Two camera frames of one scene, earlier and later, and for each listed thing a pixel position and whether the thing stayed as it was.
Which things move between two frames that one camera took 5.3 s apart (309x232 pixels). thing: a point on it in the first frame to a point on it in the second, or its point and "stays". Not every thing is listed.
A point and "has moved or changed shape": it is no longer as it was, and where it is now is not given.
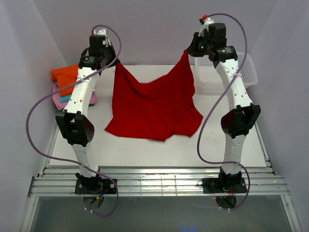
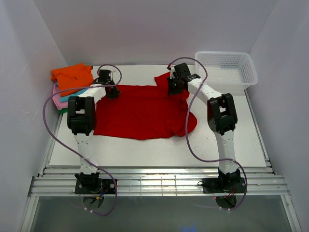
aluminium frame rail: x=155 y=181 stays
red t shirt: x=157 y=110 has moved or changed shape
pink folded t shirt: x=61 y=105 stays
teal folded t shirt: x=65 y=98 stays
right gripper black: x=192 y=50 to x=171 y=91
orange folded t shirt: x=65 y=77 stays
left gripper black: x=111 y=49 to x=114 y=94
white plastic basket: x=208 y=80 stays
